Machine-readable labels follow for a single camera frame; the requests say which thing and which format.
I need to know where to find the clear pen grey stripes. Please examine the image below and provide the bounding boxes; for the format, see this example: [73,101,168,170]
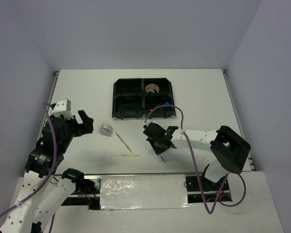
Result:
[114,131,133,153]

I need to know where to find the yellow-green clear pen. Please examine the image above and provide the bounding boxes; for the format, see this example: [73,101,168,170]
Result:
[111,153,140,157]

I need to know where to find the large brown-core tape roll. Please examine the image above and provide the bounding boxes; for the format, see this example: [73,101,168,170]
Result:
[145,83,160,93]

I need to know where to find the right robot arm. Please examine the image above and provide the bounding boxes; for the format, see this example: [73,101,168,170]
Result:
[143,121,251,190]

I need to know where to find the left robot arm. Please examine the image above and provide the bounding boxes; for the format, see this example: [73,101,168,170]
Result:
[0,110,95,233]

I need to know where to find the silver tape roll in case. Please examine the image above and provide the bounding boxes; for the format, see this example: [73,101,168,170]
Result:
[98,123,113,137]

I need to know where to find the black four-compartment organizer tray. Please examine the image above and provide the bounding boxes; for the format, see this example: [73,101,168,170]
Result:
[112,78,176,119]

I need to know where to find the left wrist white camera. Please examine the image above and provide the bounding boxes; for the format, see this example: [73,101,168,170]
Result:
[52,99,73,119]

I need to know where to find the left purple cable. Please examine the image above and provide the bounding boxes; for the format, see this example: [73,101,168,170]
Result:
[0,102,61,233]

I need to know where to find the purple cable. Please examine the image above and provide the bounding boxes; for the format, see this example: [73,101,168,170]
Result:
[144,104,246,215]
[0,102,61,233]

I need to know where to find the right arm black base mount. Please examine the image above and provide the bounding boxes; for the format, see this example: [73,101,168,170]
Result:
[184,176,224,192]

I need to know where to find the aluminium rail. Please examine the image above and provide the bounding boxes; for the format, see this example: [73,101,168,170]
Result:
[51,175,201,199]

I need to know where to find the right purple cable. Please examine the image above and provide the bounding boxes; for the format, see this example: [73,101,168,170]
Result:
[144,104,246,215]

